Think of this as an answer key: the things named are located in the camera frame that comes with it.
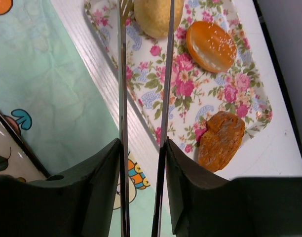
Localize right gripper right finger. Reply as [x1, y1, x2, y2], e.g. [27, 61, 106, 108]
[166, 140, 302, 237]

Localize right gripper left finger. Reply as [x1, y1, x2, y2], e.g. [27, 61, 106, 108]
[0, 139, 120, 237]

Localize round pale bread roll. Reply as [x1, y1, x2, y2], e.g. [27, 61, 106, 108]
[134, 0, 171, 39]

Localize metal tongs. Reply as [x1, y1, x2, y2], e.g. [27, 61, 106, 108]
[117, 0, 175, 237]

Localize brown crusty bread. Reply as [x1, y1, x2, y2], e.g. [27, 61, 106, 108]
[198, 111, 245, 172]

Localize square floral plate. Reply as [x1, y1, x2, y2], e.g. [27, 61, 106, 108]
[0, 109, 50, 182]

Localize floral serving tray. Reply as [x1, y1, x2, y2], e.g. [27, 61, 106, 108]
[83, 0, 274, 173]

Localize mint green placemat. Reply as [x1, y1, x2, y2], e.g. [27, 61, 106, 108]
[0, 0, 174, 237]

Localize sesame bun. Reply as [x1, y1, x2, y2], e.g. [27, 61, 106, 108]
[186, 21, 237, 73]

